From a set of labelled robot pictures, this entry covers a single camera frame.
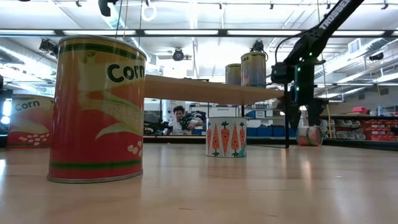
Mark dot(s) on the black table border rail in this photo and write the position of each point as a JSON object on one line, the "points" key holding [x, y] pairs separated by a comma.
{"points": [[174, 140]]}

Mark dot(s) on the black ceiling mounted device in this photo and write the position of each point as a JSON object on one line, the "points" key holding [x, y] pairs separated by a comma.
{"points": [[47, 46]]}

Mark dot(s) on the person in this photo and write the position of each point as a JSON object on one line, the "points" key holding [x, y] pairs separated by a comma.
{"points": [[178, 126]]}

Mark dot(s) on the peaches can lavender label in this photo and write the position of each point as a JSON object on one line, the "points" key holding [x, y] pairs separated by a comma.
{"points": [[253, 70], [233, 74]]}

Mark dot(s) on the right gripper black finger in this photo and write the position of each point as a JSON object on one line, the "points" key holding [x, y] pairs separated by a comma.
{"points": [[315, 110], [294, 115]]}

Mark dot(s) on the storage rack red grey bins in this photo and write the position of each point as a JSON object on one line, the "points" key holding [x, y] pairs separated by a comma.
{"points": [[376, 129]]}

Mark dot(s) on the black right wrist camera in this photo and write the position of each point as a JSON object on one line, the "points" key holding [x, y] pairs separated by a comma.
{"points": [[281, 73]]}

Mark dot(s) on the blue storage bin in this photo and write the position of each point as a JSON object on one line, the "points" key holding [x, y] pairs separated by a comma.
{"points": [[252, 131], [265, 131], [279, 131]]}

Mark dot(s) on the round black ceiling device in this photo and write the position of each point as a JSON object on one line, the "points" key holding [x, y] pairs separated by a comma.
{"points": [[178, 55]]}

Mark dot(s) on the red box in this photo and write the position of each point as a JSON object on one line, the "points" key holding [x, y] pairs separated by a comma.
{"points": [[359, 109]]}

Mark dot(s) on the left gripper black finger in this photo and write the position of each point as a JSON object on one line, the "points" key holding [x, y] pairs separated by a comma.
{"points": [[105, 7]]}

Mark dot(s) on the black overhead camera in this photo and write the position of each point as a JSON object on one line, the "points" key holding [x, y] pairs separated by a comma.
{"points": [[257, 46]]}

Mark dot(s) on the white storage box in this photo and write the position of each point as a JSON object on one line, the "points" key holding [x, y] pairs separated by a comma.
{"points": [[222, 112]]}

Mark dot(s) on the black overhead rig beam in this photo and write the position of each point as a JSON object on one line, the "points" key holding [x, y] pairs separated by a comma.
{"points": [[222, 32]]}

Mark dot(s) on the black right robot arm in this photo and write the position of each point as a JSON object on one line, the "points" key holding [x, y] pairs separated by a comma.
{"points": [[329, 18]]}

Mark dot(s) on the corn can red yellow label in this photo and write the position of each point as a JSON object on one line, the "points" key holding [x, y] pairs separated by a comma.
{"points": [[29, 124], [93, 124]]}

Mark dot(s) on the blue bin white label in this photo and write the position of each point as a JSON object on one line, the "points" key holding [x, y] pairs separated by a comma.
{"points": [[255, 114]]}

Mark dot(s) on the black ceiling fixture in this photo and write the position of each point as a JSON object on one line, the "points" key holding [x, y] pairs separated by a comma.
{"points": [[376, 56]]}

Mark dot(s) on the black background robot arm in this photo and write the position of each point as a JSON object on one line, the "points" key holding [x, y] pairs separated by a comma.
{"points": [[157, 127], [189, 119]]}

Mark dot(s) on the wooden shelf with black frame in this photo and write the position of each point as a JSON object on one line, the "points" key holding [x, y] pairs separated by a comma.
{"points": [[286, 130]]}

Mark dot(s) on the wooden shelf board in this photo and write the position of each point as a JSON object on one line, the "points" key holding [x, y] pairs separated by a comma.
{"points": [[202, 91]]}

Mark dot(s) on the small carrot print can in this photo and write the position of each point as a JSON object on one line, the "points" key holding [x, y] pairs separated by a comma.
{"points": [[225, 137]]}

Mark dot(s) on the small peach print can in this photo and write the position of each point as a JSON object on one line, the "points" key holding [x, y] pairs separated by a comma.
{"points": [[309, 137]]}

